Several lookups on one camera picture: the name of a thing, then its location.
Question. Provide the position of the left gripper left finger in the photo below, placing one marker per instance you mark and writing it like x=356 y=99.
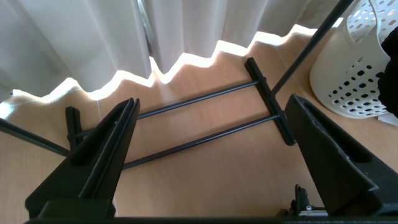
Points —
x=93 y=174

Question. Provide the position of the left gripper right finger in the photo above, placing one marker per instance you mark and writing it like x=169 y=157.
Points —
x=345 y=174

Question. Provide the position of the black shorts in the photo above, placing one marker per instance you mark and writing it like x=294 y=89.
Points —
x=390 y=84

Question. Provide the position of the white laundry basket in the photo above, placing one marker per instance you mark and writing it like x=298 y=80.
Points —
x=342 y=77

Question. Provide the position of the black clothes rack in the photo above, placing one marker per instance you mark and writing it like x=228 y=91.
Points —
x=270 y=96

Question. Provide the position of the beige curtain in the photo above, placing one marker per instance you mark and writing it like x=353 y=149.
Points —
x=93 y=37

